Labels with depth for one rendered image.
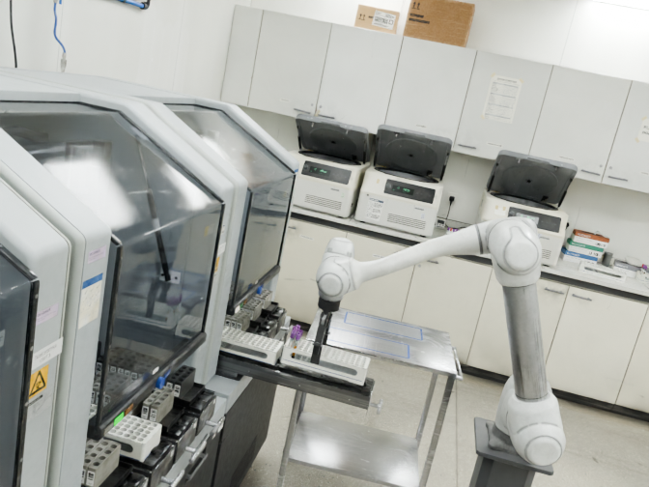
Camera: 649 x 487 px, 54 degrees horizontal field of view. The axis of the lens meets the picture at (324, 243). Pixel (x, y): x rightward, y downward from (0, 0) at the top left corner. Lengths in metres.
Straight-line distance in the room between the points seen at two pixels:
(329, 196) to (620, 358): 2.25
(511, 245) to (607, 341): 2.91
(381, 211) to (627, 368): 1.96
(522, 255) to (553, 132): 2.85
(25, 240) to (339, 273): 1.04
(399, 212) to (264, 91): 1.35
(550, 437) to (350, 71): 3.23
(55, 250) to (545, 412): 1.51
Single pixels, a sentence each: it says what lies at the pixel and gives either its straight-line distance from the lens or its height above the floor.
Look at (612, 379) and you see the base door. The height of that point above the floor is 0.25.
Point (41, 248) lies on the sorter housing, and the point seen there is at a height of 1.44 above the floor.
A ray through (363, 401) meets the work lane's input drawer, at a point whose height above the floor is 0.78.
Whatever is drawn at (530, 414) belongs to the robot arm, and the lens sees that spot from 2.11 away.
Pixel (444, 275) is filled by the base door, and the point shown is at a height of 0.68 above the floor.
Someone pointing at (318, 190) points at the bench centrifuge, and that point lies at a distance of 4.48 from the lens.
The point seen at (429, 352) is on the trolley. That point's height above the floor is 0.82.
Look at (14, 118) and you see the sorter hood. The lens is 1.55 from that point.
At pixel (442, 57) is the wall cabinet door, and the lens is 4.65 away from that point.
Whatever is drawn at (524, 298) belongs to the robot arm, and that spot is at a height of 1.29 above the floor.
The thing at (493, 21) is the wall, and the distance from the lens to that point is 5.03.
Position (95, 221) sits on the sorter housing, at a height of 1.45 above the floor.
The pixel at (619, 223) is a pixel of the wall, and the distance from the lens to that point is 5.20.
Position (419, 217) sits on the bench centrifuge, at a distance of 4.43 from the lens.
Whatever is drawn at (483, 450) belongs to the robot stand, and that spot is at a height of 0.70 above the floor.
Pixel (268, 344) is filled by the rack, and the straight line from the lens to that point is 2.31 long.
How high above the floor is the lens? 1.79
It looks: 14 degrees down
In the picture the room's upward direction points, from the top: 12 degrees clockwise
